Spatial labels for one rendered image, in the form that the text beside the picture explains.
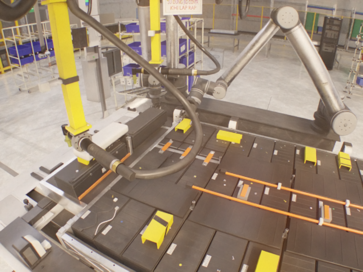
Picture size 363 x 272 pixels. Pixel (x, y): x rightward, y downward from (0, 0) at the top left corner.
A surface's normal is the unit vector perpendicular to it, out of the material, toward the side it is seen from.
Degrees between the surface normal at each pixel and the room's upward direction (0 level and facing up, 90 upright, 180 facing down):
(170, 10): 90
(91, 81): 90
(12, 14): 107
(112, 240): 0
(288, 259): 0
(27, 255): 90
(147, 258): 0
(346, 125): 90
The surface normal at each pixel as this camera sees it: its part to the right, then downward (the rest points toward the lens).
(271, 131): -0.46, 0.45
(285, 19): -0.25, 0.49
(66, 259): 0.00, -0.86
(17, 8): 0.77, 0.05
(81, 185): 0.90, 0.22
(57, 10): 0.77, 0.33
